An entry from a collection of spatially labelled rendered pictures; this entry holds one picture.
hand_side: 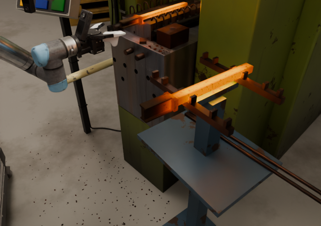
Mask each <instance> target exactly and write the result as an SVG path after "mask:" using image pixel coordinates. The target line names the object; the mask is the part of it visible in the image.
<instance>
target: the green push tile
mask: <svg viewBox="0 0 321 226"><path fill-rule="evenodd" d="M64 7H65V0H54V1H52V6H51V10H53V11H62V12H64Z"/></svg>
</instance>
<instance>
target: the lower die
mask: <svg viewBox="0 0 321 226"><path fill-rule="evenodd" d="M189 1H192V0H176V1H173V2H169V3H168V4H162V5H159V6H156V7H153V8H149V9H146V10H143V11H138V12H136V13H132V14H129V15H125V16H122V19H126V18H130V17H133V15H135V14H136V15H142V14H145V13H148V12H151V11H155V10H159V9H162V8H165V7H168V6H171V5H174V4H177V3H181V2H189ZM197 1H198V2H195V3H193V4H196V6H197V14H199V13H200V7H201V0H197ZM191 5H192V4H189V5H185V6H190V7H191ZM185 6H182V7H179V8H184V9H185ZM179 8H176V9H175V10H177V12H178V10H179ZM173 10H174V9H173ZM173 10H170V11H167V12H170V13H171V15H172V21H171V22H172V23H174V22H176V20H177V13H176V12H175V11H174V13H173V14H172V11H173ZM165 13H166V12H163V13H160V14H162V15H163V16H164V18H165V25H168V24H170V15H169V14H167V16H165ZM189 13H190V9H189V8H188V7H187V8H186V10H185V18H188V17H189ZM160 14H157V15H154V17H156V19H157V21H158V28H160V27H162V25H163V17H162V16H160V18H159V19H158V16H159V15H160ZM178 14H179V17H178V20H179V21H180V20H182V18H183V10H180V12H178ZM194 15H195V6H194V5H193V6H192V8H191V16H194ZM152 17H153V16H151V17H148V18H145V19H142V25H139V24H137V25H134V26H131V27H128V28H125V29H124V30H126V31H128V32H130V33H133V34H135V35H138V36H140V37H142V38H147V40H149V41H153V40H155V39H157V37H156V36H155V37H153V36H152V34H151V31H153V30H155V27H156V21H155V19H152V21H151V18H152ZM197 23H199V20H198V21H195V22H192V23H190V24H187V25H185V26H186V27H189V26H191V25H194V24H197ZM134 31H135V33H134Z"/></svg>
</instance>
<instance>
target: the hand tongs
mask: <svg viewBox="0 0 321 226"><path fill-rule="evenodd" d="M184 115H185V116H186V117H188V118H189V119H191V120H192V121H194V122H196V116H197V115H196V114H194V113H193V112H192V111H189V112H186V113H184ZM229 137H230V138H232V139H233V140H235V141H236V142H238V143H239V144H241V145H243V146H244V147H246V148H247V149H249V150H250V151H252V152H253V153H255V154H257V155H258V156H260V157H261V158H263V159H264V160H266V161H268V162H269V163H271V164H273V165H274V166H276V167H277V168H279V169H280V170H282V171H283V172H285V173H287V174H288V175H290V176H291V177H293V178H294V179H296V180H298V181H299V182H301V183H302V184H304V185H305V186H307V187H309V188H310V189H312V190H313V191H315V192H316V193H318V194H320V195H321V190H319V189H318V188H316V187H315V186H313V185H311V184H310V183H308V182H307V181H305V180H303V179H302V178H300V177H298V176H297V175H295V174H294V173H292V172H291V171H289V170H287V169H286V168H284V167H283V166H281V165H279V164H278V163H276V162H275V161H273V160H271V159H270V158H268V157H267V156H265V155H264V154H262V153H260V152H258V151H257V150H255V149H254V148H252V147H250V146H249V145H247V144H246V143H244V142H242V141H241V140H239V139H238V138H236V137H235V136H233V135H231V136H229ZM220 138H221V139H222V140H224V141H225V142H227V143H228V144H230V145H231V146H233V147H234V148H236V149H237V150H239V151H240V152H242V153H243V154H245V155H246V156H248V157H249V158H251V159H253V160H254V161H256V162H257V163H259V164H260V165H262V166H263V167H265V168H266V169H268V170H269V171H271V172H272V173H274V174H275V175H277V176H278V177H280V178H281V179H283V180H284V181H286V182H288V183H289V184H291V185H292V186H294V187H295V188H297V189H298V190H300V191H301V192H303V193H304V194H306V195H307V196H309V197H310V198H312V199H313V200H315V201H316V202H318V203H319V204H321V199H320V198H318V197H316V196H315V195H313V194H312V193H310V192H309V191H307V190H305V189H304V188H302V187H301V186H299V185H298V184H296V183H295V182H293V181H292V180H290V179H289V178H287V177H286V176H284V175H282V174H281V173H279V172H278V171H276V170H274V169H273V168H271V167H270V166H268V165H267V164H265V163H264V162H262V161H261V160H259V159H258V158H256V157H255V156H253V155H252V154H250V153H248V152H247V151H245V150H244V149H242V148H240V147H239V146H237V145H236V144H234V143H233V142H231V141H230V140H228V139H227V138H225V137H224V136H223V135H220Z"/></svg>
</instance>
